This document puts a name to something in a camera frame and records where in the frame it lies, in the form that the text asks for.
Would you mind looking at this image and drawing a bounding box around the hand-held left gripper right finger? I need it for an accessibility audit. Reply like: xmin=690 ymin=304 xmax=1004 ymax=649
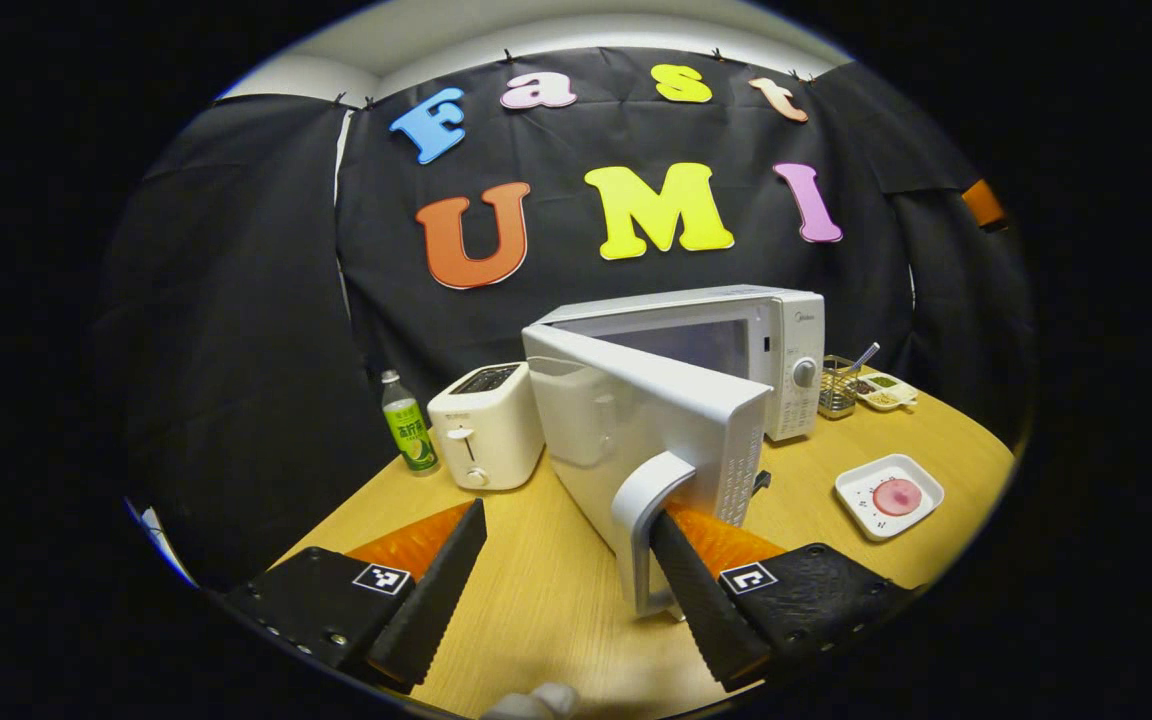
xmin=648 ymin=500 xmax=927 ymax=693

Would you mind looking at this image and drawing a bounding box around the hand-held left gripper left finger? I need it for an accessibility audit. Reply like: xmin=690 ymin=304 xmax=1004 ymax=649
xmin=221 ymin=498 xmax=489 ymax=693

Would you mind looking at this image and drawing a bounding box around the white square plate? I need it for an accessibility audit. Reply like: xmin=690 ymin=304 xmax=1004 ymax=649
xmin=833 ymin=453 xmax=946 ymax=542

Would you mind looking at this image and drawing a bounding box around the white microwave oven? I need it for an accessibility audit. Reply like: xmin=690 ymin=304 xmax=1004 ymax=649
xmin=521 ymin=284 xmax=827 ymax=619

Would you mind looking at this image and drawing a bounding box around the pink round food slice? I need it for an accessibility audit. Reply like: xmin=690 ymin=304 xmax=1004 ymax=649
xmin=873 ymin=477 xmax=924 ymax=517

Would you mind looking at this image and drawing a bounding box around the green drink bottle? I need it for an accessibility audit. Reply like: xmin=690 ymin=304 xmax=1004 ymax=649
xmin=380 ymin=369 xmax=442 ymax=477

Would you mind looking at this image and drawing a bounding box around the white toaster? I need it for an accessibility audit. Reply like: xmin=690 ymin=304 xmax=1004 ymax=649
xmin=426 ymin=362 xmax=546 ymax=492

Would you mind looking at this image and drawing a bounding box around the white divided dish with beans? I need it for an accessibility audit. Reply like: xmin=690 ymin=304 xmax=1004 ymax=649
xmin=854 ymin=372 xmax=919 ymax=413

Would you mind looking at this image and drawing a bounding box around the white paper sheet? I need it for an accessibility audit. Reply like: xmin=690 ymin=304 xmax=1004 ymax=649
xmin=136 ymin=505 xmax=187 ymax=586

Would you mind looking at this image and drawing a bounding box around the black backdrop cloth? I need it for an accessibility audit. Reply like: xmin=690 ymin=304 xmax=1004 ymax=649
xmin=96 ymin=45 xmax=1032 ymax=591

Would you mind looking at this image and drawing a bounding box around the metal wire basket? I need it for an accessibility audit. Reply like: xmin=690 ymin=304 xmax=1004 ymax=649
xmin=818 ymin=355 xmax=862 ymax=420

